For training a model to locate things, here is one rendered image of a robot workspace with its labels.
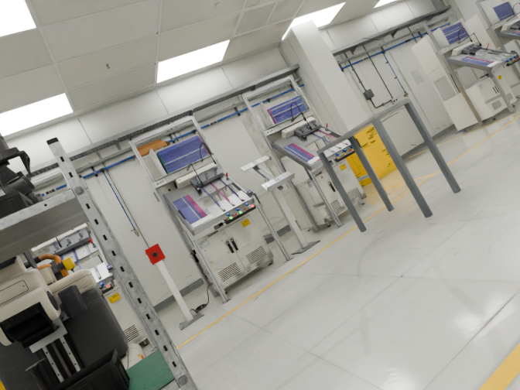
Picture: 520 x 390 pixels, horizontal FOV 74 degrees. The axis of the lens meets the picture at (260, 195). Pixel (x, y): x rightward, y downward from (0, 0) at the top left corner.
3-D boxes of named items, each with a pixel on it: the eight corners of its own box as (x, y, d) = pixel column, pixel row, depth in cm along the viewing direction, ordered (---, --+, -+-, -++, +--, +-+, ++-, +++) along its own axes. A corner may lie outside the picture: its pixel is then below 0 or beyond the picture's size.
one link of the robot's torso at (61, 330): (35, 350, 167) (11, 306, 168) (94, 316, 179) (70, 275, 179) (19, 364, 143) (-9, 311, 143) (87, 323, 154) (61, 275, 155)
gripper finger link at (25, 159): (35, 170, 114) (21, 145, 115) (11, 179, 112) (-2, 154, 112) (39, 176, 121) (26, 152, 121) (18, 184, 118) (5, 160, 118)
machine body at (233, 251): (277, 261, 372) (249, 211, 373) (221, 297, 345) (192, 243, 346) (258, 261, 432) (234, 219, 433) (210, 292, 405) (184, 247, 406)
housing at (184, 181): (220, 174, 392) (217, 164, 383) (181, 193, 373) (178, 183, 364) (217, 171, 397) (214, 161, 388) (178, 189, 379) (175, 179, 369)
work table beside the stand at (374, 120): (429, 217, 236) (373, 115, 237) (360, 232, 297) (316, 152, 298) (461, 189, 258) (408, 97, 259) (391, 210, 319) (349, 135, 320)
